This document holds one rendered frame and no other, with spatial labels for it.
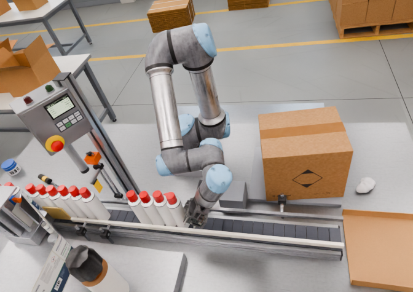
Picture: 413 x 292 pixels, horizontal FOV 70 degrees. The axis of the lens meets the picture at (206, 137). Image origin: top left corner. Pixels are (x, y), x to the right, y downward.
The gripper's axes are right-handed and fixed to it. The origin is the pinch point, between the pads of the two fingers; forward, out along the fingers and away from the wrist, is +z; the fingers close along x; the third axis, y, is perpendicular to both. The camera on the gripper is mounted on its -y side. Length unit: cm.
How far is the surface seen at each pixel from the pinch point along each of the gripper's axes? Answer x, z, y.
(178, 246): 0.4, 11.8, 7.5
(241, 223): 19.2, -4.8, -2.3
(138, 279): -10.4, 12.2, 23.1
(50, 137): -54, -17, -1
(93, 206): -36.8, 13.4, 2.7
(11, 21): -280, 181, -281
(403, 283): 67, -27, 11
